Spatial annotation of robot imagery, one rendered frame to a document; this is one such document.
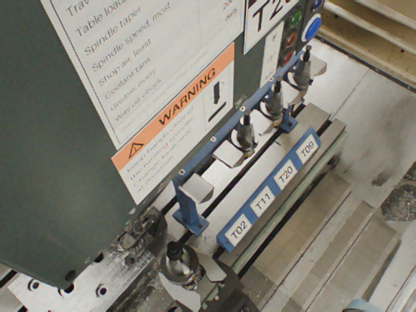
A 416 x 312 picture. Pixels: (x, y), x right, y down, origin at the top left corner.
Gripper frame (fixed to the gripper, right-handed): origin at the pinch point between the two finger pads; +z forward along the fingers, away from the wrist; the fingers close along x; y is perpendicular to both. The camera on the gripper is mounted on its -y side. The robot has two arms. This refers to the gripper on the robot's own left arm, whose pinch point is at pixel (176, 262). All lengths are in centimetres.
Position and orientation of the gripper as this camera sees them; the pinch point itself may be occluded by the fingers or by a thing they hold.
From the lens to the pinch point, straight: 73.2
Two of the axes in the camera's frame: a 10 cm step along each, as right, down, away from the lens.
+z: -7.6, -5.7, 3.1
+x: 6.5, -6.9, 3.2
